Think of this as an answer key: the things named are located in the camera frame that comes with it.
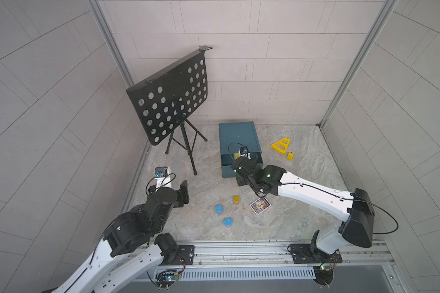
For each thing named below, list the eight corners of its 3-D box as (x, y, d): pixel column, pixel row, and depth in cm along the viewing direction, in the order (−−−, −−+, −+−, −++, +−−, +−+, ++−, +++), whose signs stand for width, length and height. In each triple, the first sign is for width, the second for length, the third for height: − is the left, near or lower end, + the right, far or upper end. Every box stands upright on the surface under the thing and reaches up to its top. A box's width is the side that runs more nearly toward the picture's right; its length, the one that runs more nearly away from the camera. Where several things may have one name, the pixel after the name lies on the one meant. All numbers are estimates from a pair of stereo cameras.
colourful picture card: (257, 216, 83) (257, 214, 81) (249, 205, 86) (250, 204, 85) (270, 206, 86) (271, 205, 84) (263, 196, 89) (264, 195, 87)
